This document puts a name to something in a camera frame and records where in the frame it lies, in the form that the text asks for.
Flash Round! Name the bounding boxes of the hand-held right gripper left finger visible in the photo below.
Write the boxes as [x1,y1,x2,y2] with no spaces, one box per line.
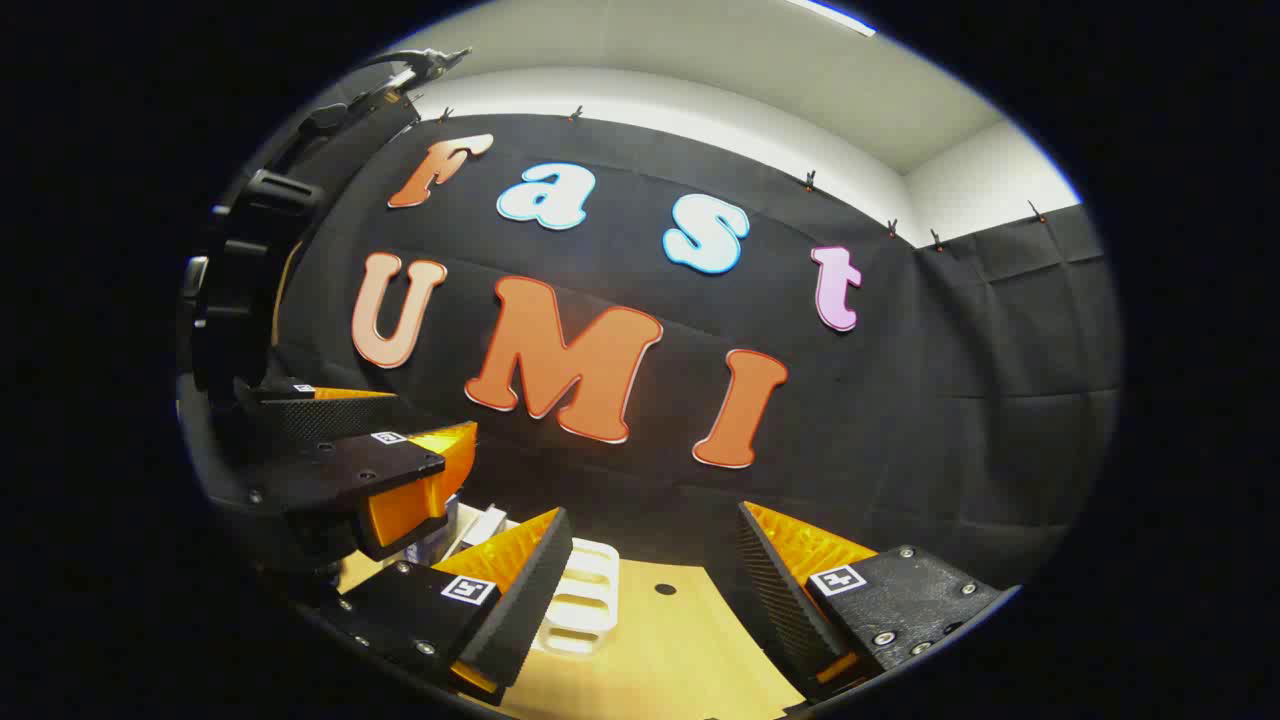
[320,507,574,706]

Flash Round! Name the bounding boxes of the row of black cloth clips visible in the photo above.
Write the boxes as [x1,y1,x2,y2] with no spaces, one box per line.
[438,104,1046,251]

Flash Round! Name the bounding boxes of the blue cover book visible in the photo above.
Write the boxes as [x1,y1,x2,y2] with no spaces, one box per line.
[403,495,463,567]

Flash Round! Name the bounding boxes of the grey cover book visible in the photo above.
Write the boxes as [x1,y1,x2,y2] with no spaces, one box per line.
[458,504,509,553]

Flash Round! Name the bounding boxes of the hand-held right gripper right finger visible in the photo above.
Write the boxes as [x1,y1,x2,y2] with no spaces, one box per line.
[737,500,1021,701]

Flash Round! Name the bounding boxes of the white bookshelf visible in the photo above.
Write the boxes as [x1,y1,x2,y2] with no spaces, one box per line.
[440,500,623,658]

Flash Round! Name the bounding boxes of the ceiling light strip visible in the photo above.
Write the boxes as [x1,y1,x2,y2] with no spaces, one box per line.
[785,0,878,38]

